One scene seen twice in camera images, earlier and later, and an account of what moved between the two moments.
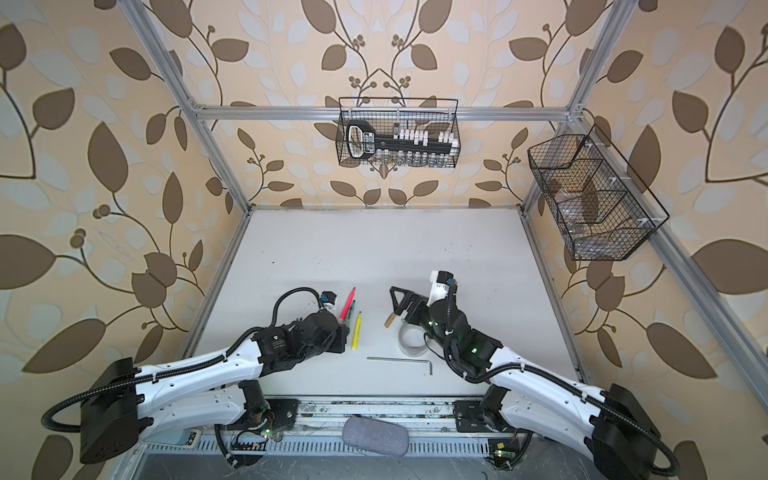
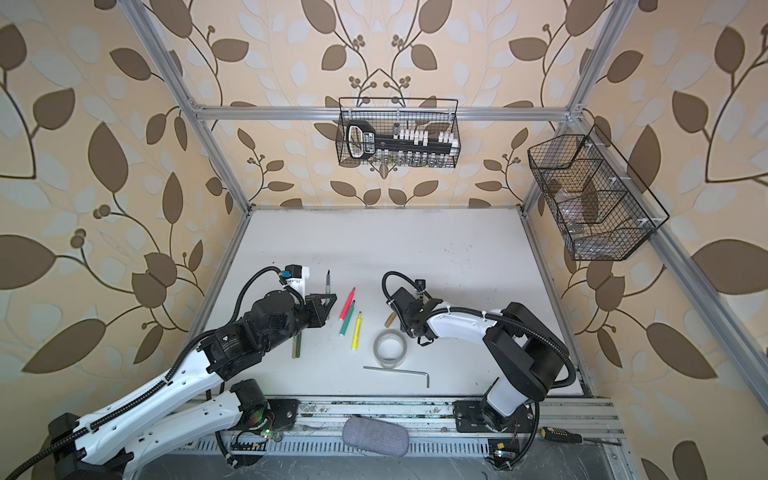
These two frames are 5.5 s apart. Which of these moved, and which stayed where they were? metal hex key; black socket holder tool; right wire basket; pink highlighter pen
Moved: metal hex key
Stayed: pink highlighter pen; black socket holder tool; right wire basket
